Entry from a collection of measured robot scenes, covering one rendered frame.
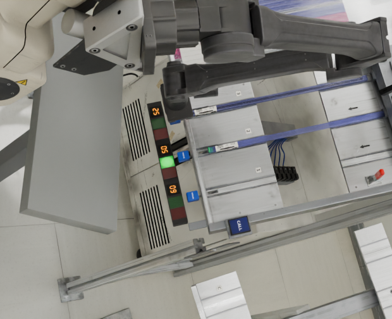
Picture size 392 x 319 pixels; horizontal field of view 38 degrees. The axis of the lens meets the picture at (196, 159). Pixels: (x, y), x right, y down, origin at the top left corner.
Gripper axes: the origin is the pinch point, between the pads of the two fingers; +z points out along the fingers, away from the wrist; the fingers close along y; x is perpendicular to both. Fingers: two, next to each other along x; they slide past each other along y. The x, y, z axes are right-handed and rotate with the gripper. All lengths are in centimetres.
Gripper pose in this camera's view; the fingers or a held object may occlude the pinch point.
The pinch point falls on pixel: (177, 111)
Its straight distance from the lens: 152.9
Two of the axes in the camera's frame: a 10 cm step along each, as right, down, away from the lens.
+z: -0.1, 2.4, 9.7
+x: -9.8, 2.0, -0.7
